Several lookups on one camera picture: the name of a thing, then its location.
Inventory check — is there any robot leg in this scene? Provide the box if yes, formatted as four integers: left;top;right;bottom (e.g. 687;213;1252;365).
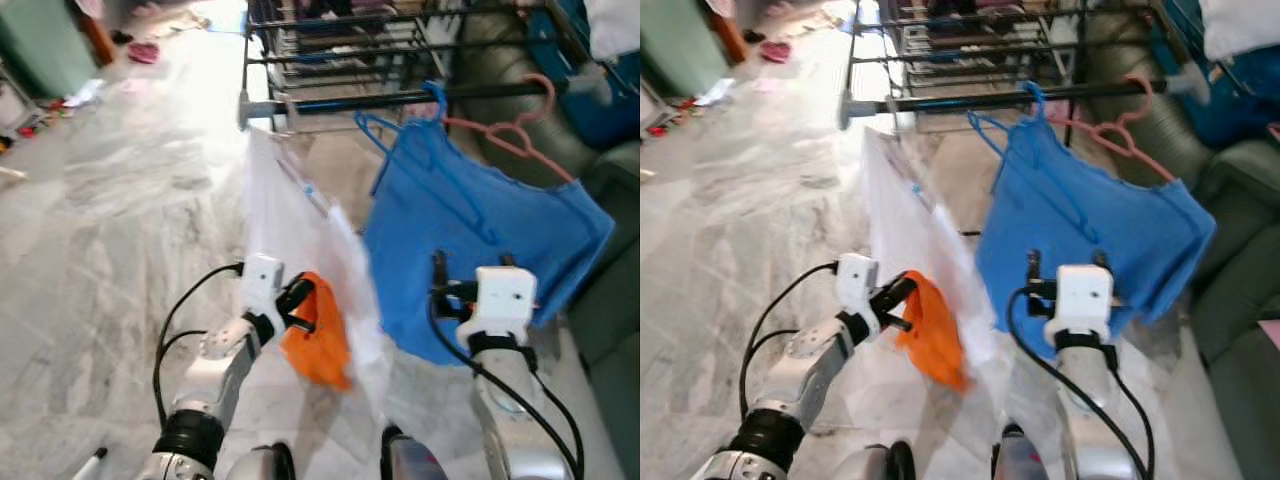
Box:
990;422;1046;480
380;425;451;480
225;442;296;480
830;440;916;480

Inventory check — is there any black clothes drying rack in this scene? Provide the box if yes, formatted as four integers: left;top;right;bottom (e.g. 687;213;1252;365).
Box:
238;0;616;136
840;0;1216;136

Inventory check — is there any robot left leg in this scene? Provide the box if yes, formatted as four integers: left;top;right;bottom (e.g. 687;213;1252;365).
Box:
225;442;296;480
830;440;916;480

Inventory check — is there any short black left arm cable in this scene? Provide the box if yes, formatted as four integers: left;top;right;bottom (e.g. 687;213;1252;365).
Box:
745;328;809;369
156;328;219;371

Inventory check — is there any blue shirt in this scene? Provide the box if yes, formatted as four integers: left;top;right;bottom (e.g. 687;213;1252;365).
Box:
965;95;1218;356
360;95;616;366

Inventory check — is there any robot right leg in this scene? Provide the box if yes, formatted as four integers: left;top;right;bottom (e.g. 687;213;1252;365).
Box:
380;425;451;480
990;422;1046;480

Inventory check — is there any brown wooden post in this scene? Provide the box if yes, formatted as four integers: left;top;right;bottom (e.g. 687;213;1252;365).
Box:
75;0;119;66
705;0;749;66

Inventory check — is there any dark green sofa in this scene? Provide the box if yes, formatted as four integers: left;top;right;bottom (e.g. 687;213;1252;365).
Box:
1085;0;1280;480
455;0;640;480

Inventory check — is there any blue plastic hanger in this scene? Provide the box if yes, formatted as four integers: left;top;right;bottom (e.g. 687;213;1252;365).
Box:
355;80;501;246
965;80;1101;241

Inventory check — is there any white folded cloth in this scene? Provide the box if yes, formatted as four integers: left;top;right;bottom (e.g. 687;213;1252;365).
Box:
1198;0;1280;61
583;0;640;61

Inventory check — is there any salmon pink hanger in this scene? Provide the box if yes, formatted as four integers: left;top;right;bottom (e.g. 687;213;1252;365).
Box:
440;72;576;186
1045;72;1181;186

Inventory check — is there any orange shirt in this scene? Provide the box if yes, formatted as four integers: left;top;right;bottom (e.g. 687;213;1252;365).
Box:
278;270;354;393
893;270;969;393

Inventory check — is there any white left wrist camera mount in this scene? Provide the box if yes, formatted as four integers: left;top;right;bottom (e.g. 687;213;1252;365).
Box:
240;253;288;326
835;253;881;326

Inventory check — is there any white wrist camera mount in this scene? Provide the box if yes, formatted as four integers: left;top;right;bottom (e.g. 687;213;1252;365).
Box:
835;253;881;326
458;265;538;341
240;253;288;326
1050;263;1116;346

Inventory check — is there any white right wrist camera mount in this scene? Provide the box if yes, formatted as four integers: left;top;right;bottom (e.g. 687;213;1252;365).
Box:
1050;263;1116;346
458;265;538;341

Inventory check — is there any long black left arm cable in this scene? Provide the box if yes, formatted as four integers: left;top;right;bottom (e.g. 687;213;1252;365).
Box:
738;260;841;421
152;262;247;431

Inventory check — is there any white shirt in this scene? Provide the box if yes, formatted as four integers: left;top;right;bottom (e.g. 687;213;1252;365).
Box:
862;125;1001;401
245;125;391;421

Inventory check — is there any green cabinet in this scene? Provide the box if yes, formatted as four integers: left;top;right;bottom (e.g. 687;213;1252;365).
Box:
640;0;729;99
0;0;101;99

